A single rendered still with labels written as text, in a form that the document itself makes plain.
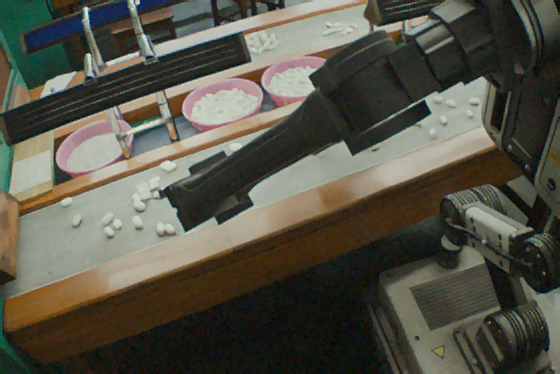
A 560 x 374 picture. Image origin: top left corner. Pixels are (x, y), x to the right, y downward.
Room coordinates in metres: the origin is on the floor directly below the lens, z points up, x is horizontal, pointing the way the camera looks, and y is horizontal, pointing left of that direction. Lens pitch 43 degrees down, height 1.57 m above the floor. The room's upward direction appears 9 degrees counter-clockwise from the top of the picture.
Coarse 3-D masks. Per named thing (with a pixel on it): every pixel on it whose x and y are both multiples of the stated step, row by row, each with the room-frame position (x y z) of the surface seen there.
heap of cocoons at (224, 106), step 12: (216, 96) 1.39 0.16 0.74; (228, 96) 1.39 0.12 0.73; (240, 96) 1.36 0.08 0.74; (252, 96) 1.35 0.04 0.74; (204, 108) 1.33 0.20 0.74; (216, 108) 1.32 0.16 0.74; (228, 108) 1.31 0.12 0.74; (240, 108) 1.29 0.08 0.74; (252, 108) 1.27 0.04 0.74; (204, 120) 1.25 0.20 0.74; (216, 120) 1.24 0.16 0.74; (228, 120) 1.23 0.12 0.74
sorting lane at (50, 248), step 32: (448, 96) 1.18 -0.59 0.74; (480, 96) 1.16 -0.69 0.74; (416, 128) 1.04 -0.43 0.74; (448, 128) 1.02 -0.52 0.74; (192, 160) 1.06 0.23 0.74; (320, 160) 0.97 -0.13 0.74; (352, 160) 0.95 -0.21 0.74; (384, 160) 0.93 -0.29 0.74; (96, 192) 1.00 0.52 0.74; (128, 192) 0.97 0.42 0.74; (256, 192) 0.89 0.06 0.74; (288, 192) 0.87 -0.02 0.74; (32, 224) 0.91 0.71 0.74; (64, 224) 0.89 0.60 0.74; (96, 224) 0.87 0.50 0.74; (128, 224) 0.85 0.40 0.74; (32, 256) 0.78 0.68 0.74; (64, 256) 0.77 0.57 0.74; (96, 256) 0.75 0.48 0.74; (32, 288) 0.67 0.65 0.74
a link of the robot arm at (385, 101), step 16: (400, 48) 0.39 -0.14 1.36; (416, 48) 0.39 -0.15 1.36; (384, 64) 0.39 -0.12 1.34; (400, 64) 0.38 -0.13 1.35; (416, 64) 0.38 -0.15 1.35; (352, 80) 0.39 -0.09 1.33; (368, 80) 0.39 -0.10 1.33; (384, 80) 0.38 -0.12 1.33; (400, 80) 0.37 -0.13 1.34; (416, 80) 0.37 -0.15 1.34; (432, 80) 0.37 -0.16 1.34; (352, 96) 0.39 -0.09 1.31; (368, 96) 0.38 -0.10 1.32; (384, 96) 0.37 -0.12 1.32; (400, 96) 0.37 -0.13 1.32; (416, 96) 0.36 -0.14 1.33; (352, 112) 0.39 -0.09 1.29; (368, 112) 0.37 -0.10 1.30; (384, 112) 0.36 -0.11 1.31; (368, 128) 0.37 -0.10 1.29
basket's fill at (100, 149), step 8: (96, 136) 1.30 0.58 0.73; (104, 136) 1.30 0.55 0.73; (112, 136) 1.28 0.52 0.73; (88, 144) 1.26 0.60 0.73; (96, 144) 1.25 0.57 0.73; (104, 144) 1.23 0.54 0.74; (112, 144) 1.23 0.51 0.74; (80, 152) 1.22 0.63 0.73; (88, 152) 1.21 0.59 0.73; (96, 152) 1.20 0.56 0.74; (104, 152) 1.19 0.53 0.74; (112, 152) 1.18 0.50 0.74; (120, 152) 1.19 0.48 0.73; (72, 160) 1.19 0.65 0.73; (80, 160) 1.18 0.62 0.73; (88, 160) 1.17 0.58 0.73; (96, 160) 1.16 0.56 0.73; (104, 160) 1.15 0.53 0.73; (72, 168) 1.15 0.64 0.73; (80, 168) 1.14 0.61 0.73; (88, 168) 1.13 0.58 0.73
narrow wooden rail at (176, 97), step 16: (400, 32) 1.65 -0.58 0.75; (304, 48) 1.59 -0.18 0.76; (320, 48) 1.57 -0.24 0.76; (336, 48) 1.57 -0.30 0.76; (256, 64) 1.53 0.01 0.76; (272, 64) 1.51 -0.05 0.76; (208, 80) 1.47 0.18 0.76; (256, 80) 1.49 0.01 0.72; (176, 96) 1.41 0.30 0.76; (128, 112) 1.37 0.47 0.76; (144, 112) 1.38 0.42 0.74; (160, 112) 1.39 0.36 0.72; (176, 112) 1.41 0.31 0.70; (64, 128) 1.34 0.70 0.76; (96, 128) 1.33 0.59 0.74
